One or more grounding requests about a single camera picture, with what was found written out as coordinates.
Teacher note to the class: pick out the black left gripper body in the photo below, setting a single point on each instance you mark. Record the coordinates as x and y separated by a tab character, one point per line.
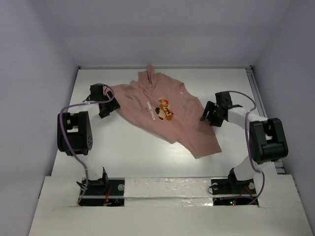
109	107

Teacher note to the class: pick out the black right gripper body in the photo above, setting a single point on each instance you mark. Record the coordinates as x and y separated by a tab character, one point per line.
213	115

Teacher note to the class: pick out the pink printed t-shirt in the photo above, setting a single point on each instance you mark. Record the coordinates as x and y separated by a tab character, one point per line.
162	105

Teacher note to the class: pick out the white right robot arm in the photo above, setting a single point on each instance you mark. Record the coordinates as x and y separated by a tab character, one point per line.
265	137

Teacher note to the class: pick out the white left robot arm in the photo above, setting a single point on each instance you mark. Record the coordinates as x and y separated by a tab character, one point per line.
74	132

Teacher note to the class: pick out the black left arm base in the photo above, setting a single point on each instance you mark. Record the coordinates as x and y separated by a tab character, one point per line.
99	195

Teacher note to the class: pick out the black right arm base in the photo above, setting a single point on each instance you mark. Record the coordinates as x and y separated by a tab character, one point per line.
226	193

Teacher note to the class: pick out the white foam front board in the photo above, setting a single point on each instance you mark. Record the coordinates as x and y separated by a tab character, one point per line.
169	207

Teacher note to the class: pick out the aluminium back table rail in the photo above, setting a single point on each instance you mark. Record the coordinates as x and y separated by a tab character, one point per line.
168	67

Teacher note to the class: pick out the aluminium table rail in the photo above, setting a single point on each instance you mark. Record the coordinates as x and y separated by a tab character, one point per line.
168	67
261	110

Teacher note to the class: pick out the aluminium right table rail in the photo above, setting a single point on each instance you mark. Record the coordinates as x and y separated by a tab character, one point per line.
261	110

